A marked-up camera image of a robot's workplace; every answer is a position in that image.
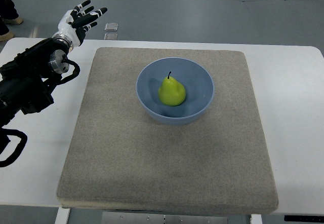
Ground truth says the person in dark clothes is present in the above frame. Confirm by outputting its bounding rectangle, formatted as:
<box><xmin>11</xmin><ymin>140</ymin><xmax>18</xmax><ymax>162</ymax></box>
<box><xmin>1</xmin><ymin>0</ymin><xmax>23</xmax><ymax>42</ymax></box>

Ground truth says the green pear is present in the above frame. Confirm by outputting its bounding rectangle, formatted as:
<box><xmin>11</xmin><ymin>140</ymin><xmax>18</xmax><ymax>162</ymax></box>
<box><xmin>158</xmin><ymin>71</ymin><xmax>186</xmax><ymax>106</ymax></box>

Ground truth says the blue ceramic bowl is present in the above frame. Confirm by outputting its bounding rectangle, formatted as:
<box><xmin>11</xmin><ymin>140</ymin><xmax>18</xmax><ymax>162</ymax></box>
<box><xmin>136</xmin><ymin>57</ymin><xmax>215</xmax><ymax>125</ymax></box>

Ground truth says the lower metal floor plate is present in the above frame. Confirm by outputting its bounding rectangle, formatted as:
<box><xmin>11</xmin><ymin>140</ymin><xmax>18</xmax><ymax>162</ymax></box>
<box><xmin>104</xmin><ymin>33</ymin><xmax>118</xmax><ymax>40</ymax></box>

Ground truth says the black looped cable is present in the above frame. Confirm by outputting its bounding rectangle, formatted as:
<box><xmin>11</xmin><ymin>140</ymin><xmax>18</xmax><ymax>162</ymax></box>
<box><xmin>0</xmin><ymin>129</ymin><xmax>28</xmax><ymax>168</ymax></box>

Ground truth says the white table leg frame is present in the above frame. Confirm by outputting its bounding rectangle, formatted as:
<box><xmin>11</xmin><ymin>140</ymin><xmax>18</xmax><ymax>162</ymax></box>
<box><xmin>54</xmin><ymin>207</ymin><xmax>263</xmax><ymax>224</ymax></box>

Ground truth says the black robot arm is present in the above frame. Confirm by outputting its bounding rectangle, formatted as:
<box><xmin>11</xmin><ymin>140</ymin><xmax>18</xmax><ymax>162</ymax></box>
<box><xmin>1</xmin><ymin>38</ymin><xmax>80</xmax><ymax>126</ymax></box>

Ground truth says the beige fabric mat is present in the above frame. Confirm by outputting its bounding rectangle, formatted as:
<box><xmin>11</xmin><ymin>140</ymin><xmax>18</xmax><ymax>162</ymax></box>
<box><xmin>57</xmin><ymin>48</ymin><xmax>278</xmax><ymax>215</ymax></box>

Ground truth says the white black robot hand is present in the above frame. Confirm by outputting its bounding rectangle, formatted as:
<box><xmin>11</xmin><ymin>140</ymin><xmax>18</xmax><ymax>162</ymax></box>
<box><xmin>52</xmin><ymin>0</ymin><xmax>107</xmax><ymax>51</ymax></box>

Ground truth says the upper metal floor plate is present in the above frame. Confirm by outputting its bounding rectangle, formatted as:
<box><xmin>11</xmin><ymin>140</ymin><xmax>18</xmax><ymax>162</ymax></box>
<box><xmin>104</xmin><ymin>23</ymin><xmax>118</xmax><ymax>31</ymax></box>

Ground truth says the metal floor plate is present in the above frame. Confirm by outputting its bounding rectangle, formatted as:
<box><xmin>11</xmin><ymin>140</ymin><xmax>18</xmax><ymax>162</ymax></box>
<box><xmin>104</xmin><ymin>33</ymin><xmax>118</xmax><ymax>40</ymax></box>
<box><xmin>104</xmin><ymin>23</ymin><xmax>118</xmax><ymax>31</ymax></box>

